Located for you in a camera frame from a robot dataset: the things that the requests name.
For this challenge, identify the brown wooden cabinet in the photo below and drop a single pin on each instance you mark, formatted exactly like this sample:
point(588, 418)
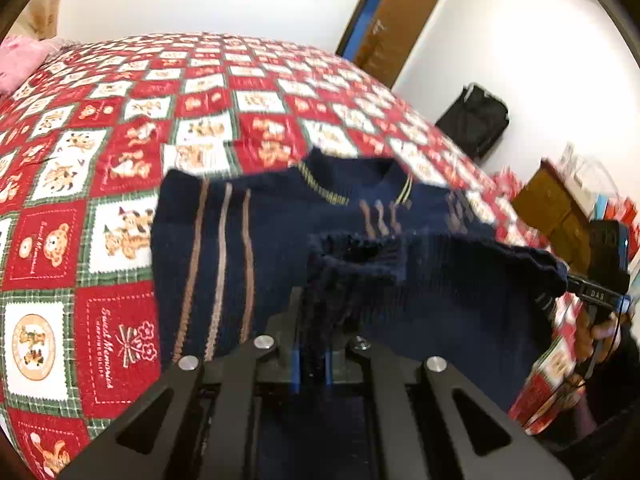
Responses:
point(550, 205)

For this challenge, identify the brown wooden door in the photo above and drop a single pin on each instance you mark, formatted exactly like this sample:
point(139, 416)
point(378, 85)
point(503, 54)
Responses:
point(405, 20)

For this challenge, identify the person's right hand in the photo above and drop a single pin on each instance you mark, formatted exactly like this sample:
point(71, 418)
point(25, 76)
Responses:
point(597, 335)

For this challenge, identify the folded pink blanket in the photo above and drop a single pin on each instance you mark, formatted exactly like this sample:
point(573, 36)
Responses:
point(20, 60)

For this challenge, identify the blue box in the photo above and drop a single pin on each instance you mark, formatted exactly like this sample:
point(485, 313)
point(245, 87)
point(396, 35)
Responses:
point(602, 207)

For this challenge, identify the dark door frame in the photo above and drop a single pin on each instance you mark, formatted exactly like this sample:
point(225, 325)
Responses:
point(360, 15)

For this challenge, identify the red printed bed blanket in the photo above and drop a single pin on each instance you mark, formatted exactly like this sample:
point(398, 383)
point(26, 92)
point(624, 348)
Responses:
point(100, 160)

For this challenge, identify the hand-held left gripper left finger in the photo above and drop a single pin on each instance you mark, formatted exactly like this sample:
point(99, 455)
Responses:
point(298, 370)

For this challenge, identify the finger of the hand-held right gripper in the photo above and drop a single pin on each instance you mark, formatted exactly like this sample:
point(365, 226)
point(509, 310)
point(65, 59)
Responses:
point(592, 290)

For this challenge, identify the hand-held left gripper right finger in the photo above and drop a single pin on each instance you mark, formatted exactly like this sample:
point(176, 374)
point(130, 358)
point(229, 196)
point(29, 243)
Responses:
point(328, 370)

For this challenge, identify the navy patterned sweater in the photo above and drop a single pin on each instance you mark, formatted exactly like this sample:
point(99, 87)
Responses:
point(280, 240)

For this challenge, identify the beige window curtain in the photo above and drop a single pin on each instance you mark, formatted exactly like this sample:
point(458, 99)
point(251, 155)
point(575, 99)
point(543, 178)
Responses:
point(47, 15)

